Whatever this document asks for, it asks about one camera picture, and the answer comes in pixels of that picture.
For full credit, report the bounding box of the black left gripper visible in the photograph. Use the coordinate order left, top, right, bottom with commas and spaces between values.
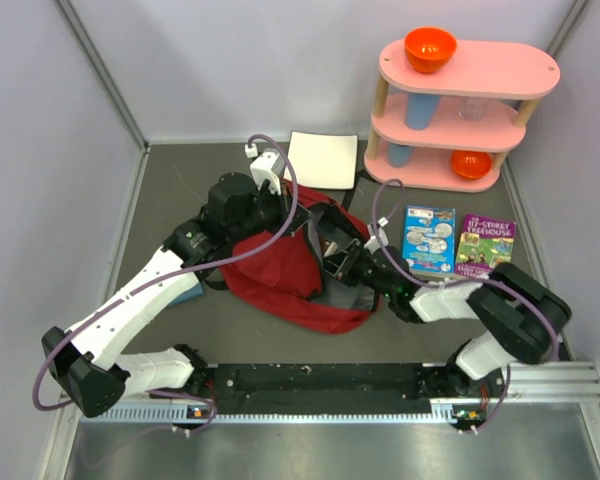
228, 179, 312, 244

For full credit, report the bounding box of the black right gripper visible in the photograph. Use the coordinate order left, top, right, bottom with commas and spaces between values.
315, 238, 395, 298

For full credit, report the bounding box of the red student backpack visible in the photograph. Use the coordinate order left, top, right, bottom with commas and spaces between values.
205, 186, 379, 334

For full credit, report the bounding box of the blue comic book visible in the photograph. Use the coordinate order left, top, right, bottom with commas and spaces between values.
402, 205, 456, 276

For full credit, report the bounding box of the blue snap wallet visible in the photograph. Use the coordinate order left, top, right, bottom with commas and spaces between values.
169, 284, 204, 307

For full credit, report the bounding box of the purple Treehouse book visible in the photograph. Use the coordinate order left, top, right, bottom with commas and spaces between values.
454, 214, 517, 277

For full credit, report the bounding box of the yellow Brideshead Revisited book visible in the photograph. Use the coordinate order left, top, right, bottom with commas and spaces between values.
321, 240, 338, 257

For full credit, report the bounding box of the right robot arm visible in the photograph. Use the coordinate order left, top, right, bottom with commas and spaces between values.
323, 240, 572, 396

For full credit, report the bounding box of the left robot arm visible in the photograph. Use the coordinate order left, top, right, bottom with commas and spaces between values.
41, 173, 309, 418

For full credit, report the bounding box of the blue cup bottom shelf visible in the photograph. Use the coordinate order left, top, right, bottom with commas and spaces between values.
387, 143, 413, 168

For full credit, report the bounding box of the blue cup shelf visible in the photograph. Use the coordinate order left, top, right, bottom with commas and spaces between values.
405, 92, 440, 130
387, 143, 413, 168

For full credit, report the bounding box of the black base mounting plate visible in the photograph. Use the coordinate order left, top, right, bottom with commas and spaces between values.
183, 363, 504, 415

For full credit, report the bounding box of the orange bowl bottom shelf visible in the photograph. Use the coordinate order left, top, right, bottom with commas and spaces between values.
451, 150, 492, 180

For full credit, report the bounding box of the orange bowl shelf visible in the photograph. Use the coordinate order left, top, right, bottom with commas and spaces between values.
451, 150, 492, 180
404, 27, 457, 74

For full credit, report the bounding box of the pink three-tier shelf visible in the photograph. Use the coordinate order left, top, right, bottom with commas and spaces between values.
364, 40, 561, 193

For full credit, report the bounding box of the blue cup middle shelf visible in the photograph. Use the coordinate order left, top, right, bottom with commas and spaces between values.
405, 92, 440, 130

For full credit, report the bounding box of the clear glass cup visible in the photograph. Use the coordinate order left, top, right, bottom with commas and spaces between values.
457, 97, 490, 121

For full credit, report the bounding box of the orange bowl top shelf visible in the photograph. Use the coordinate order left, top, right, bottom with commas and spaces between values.
404, 27, 457, 74

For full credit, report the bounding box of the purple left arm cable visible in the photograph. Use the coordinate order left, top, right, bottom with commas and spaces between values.
32, 133, 299, 436

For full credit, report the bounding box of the slotted cable duct rail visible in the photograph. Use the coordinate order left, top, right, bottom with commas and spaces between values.
79, 397, 486, 425

